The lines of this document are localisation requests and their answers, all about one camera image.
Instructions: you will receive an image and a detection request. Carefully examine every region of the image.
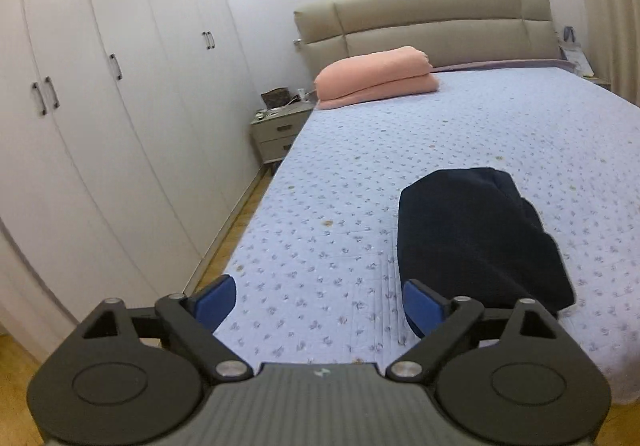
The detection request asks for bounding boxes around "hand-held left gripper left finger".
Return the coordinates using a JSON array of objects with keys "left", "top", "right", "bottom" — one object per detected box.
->
[{"left": 65, "top": 275, "right": 252, "bottom": 384}]

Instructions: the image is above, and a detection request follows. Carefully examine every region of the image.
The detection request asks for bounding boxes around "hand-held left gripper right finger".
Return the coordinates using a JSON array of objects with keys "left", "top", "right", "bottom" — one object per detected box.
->
[{"left": 387, "top": 279, "right": 576, "bottom": 383}]

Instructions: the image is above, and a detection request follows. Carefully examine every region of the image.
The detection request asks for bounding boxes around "navy jacket with white stripes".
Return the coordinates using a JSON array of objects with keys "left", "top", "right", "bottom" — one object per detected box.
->
[{"left": 397, "top": 167, "right": 576, "bottom": 321}]

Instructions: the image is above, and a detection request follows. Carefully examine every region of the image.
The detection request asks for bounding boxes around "bed with floral sheet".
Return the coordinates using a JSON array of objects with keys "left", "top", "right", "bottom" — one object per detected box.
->
[{"left": 192, "top": 61, "right": 640, "bottom": 408}]

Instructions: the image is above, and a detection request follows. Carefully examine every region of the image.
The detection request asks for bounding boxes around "beige nightstand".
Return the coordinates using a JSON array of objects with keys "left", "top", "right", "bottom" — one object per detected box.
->
[{"left": 250, "top": 101, "right": 316, "bottom": 177}]

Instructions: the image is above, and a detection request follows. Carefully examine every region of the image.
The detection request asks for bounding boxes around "white wardrobe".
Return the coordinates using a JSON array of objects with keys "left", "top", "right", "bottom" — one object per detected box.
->
[{"left": 0, "top": 0, "right": 275, "bottom": 363}]

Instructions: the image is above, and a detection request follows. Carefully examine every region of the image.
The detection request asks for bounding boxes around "brown patterned bag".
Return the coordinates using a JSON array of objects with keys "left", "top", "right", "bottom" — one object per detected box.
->
[{"left": 261, "top": 87, "right": 291, "bottom": 110}]

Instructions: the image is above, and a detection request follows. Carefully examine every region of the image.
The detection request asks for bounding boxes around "pink pillow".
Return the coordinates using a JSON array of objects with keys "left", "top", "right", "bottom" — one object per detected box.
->
[
  {"left": 317, "top": 73, "right": 441, "bottom": 111},
  {"left": 314, "top": 46, "right": 434, "bottom": 100}
]

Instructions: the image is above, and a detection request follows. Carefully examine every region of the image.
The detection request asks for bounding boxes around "mauve under sheet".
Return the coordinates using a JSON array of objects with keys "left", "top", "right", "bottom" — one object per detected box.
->
[{"left": 431, "top": 58, "right": 576, "bottom": 73}]

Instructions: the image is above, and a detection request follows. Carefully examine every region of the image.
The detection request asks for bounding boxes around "beige padded headboard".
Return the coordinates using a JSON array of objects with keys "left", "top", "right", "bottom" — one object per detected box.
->
[{"left": 293, "top": 0, "right": 560, "bottom": 77}]

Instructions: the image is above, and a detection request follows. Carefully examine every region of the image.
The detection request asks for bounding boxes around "white tote bag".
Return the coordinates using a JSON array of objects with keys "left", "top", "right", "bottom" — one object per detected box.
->
[{"left": 560, "top": 26, "right": 596, "bottom": 77}]

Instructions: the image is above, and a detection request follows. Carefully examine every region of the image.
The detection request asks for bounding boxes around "beige curtain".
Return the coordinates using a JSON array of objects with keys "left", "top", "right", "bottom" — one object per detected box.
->
[{"left": 565, "top": 0, "right": 640, "bottom": 108}]

